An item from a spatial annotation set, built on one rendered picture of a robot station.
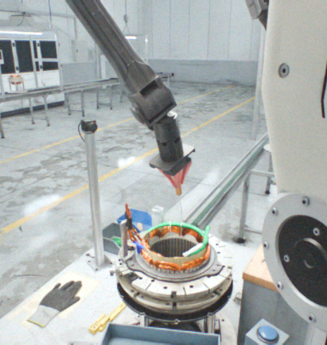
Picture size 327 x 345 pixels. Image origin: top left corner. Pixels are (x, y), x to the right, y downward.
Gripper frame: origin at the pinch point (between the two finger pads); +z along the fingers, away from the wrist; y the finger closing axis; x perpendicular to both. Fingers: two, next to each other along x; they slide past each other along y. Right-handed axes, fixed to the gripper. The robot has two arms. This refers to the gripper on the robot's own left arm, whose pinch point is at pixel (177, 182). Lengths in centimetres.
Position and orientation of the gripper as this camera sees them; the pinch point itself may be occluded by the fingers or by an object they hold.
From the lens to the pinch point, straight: 84.4
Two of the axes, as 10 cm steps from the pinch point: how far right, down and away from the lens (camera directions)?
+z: 1.8, 7.6, 6.2
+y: -6.6, 5.6, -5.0
